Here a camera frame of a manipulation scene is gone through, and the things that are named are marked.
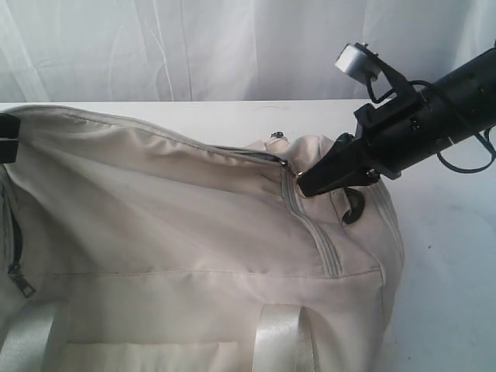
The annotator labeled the white backdrop curtain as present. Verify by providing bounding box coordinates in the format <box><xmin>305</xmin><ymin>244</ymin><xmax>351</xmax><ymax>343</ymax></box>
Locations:
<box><xmin>1</xmin><ymin>1</ymin><xmax>495</xmax><ymax>102</ymax></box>

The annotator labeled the cream fabric duffel bag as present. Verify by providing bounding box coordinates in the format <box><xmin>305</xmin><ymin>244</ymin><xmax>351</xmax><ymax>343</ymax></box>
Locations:
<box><xmin>1</xmin><ymin>105</ymin><xmax>404</xmax><ymax>371</ymax></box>

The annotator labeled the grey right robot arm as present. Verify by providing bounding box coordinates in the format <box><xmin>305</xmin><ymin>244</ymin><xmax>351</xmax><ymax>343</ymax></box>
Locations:
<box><xmin>298</xmin><ymin>43</ymin><xmax>495</xmax><ymax>197</ymax></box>

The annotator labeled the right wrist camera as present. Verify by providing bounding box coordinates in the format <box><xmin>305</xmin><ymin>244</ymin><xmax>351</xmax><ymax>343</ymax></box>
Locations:
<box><xmin>335</xmin><ymin>43</ymin><xmax>415</xmax><ymax>104</ymax></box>

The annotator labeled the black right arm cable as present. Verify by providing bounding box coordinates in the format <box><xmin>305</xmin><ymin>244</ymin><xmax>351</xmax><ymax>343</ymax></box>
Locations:
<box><xmin>366</xmin><ymin>75</ymin><xmax>496</xmax><ymax>172</ymax></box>

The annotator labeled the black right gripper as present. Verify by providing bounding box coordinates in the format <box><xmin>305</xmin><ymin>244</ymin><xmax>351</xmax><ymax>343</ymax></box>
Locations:
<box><xmin>300</xmin><ymin>91</ymin><xmax>453</xmax><ymax>197</ymax></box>

